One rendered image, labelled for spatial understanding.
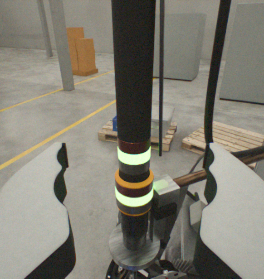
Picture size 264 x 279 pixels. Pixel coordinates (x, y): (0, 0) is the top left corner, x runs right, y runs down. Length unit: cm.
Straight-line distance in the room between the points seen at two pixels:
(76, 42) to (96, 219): 700
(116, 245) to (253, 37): 543
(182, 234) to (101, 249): 141
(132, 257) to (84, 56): 818
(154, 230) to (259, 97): 558
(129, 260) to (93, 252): 178
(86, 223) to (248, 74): 472
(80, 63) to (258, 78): 579
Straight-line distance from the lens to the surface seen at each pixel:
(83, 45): 826
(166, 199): 27
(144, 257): 31
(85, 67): 837
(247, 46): 560
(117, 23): 17
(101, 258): 204
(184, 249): 72
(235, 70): 566
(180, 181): 28
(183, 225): 77
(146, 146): 20
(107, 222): 225
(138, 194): 23
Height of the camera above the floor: 173
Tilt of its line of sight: 29 degrees down
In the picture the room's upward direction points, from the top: straight up
